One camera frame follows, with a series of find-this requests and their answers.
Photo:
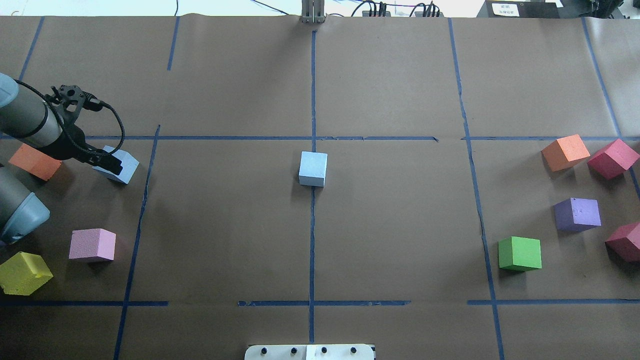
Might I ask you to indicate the red foam block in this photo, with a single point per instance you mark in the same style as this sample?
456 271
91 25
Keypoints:
625 242
613 160

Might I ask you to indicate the pink foam block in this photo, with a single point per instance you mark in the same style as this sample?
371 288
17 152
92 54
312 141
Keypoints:
92 245

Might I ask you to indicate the purple foam block right side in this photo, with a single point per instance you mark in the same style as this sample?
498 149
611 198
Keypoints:
577 214

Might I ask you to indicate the black power box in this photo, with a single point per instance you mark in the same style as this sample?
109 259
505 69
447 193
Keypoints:
518 9

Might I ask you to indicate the orange foam block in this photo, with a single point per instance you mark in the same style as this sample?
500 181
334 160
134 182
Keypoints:
35 162
565 152

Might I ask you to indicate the red foam block front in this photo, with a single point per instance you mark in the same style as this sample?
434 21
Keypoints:
613 160

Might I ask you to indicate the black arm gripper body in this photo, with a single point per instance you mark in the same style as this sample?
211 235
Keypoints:
69 144

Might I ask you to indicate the green foam block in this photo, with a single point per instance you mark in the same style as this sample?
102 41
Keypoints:
519 254

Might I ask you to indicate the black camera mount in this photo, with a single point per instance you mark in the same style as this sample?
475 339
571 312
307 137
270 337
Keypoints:
69 100

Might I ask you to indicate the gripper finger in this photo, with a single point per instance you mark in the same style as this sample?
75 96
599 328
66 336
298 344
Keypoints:
106 161

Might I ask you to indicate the yellow foam block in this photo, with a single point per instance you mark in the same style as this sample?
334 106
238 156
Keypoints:
23 274

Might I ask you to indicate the red foam block rear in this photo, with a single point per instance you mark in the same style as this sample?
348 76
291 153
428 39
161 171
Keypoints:
625 242

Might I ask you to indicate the orange foam block left side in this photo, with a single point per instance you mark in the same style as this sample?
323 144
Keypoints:
35 162

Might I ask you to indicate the aluminium frame post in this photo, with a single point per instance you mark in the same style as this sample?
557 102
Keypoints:
313 12

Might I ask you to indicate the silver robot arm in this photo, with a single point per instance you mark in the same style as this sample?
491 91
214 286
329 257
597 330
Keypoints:
45 125

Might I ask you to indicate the light blue foam block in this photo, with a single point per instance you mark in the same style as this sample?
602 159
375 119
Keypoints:
312 169

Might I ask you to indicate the orange foam block right side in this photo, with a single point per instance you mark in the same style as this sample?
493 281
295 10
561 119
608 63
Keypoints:
565 152

